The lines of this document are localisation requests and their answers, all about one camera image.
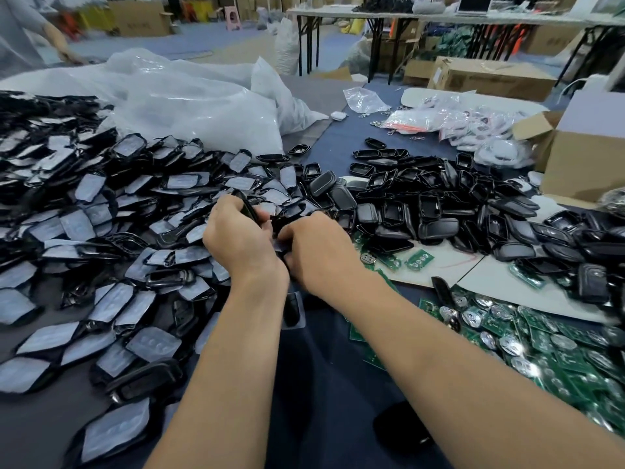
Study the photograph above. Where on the person's left hand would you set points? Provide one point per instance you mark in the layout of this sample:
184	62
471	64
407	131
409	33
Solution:
239	244

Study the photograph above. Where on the person's right hand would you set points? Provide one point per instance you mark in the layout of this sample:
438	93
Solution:
320	257

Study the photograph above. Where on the pile of black shell halves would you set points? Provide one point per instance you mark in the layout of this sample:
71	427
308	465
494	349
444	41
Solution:
439	200

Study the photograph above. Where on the pile of shells with pads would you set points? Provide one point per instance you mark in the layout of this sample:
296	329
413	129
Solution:
88	229

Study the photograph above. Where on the lone glossy black shell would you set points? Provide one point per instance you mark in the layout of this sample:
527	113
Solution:
402	425

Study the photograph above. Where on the pile of green circuit boards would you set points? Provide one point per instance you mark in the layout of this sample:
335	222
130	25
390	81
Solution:
547	346

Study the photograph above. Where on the pile of assembled black fobs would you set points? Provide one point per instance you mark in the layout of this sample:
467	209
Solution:
586	249

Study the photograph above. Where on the person's left forearm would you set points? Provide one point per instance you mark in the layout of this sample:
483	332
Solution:
220	386

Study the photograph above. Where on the person's right forearm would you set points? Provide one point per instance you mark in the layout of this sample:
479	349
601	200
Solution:
488	386

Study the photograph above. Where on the black rubber button pad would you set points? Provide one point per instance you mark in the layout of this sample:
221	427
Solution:
444	296

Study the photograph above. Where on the small white object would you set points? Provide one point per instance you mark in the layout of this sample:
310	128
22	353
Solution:
338	116

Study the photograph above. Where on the clear bag with red label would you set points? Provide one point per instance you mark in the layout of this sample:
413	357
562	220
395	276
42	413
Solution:
410	121

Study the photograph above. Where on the small crumpled clear plastic bag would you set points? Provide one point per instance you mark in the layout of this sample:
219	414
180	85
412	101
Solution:
366	100

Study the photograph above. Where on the large white plastic bag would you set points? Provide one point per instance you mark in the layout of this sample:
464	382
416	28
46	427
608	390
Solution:
166	97

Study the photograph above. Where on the white sack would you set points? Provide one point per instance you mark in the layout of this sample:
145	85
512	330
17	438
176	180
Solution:
286	49

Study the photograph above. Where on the heap of clear parts bags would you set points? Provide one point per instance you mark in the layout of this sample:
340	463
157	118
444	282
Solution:
478	132

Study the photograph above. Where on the pink plastic stool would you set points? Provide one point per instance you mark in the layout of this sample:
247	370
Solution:
231	16

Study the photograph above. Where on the tan cardboard box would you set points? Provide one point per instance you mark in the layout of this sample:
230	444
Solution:
142	16

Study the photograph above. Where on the brown cardboard box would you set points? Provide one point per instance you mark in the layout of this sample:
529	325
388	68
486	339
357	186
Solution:
493	78

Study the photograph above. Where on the heap of black parts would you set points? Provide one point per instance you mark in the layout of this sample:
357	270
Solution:
384	5

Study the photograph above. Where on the large open cardboard box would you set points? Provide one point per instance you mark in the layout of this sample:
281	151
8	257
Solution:
586	151

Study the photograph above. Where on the open laptop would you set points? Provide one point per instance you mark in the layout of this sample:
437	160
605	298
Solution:
476	3

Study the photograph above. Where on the clear bag of metal parts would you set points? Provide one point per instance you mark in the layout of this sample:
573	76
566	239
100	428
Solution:
615	200

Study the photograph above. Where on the long white table top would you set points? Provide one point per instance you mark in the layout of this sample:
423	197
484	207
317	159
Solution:
527	19

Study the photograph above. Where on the black metal table frame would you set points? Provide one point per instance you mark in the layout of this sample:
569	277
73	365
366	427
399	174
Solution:
312	44

